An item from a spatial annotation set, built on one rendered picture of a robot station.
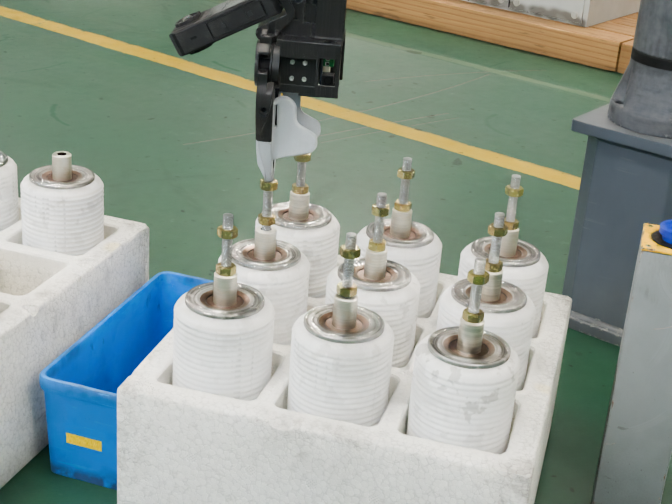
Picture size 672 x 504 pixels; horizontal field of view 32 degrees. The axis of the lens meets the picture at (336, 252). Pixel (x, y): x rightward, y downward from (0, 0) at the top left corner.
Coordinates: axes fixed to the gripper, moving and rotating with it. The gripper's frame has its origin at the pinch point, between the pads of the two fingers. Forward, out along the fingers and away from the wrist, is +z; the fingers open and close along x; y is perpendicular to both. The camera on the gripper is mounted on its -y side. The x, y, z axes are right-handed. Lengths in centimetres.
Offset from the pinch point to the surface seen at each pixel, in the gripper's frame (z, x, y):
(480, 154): 35, 115, 31
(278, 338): 17.2, -4.2, 2.9
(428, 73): 35, 175, 20
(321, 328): 9.6, -15.8, 7.8
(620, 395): 20.3, -3.8, 38.7
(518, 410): 17.1, -14.2, 27.0
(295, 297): 13.0, -2.9, 4.3
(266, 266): 9.5, -3.6, 1.2
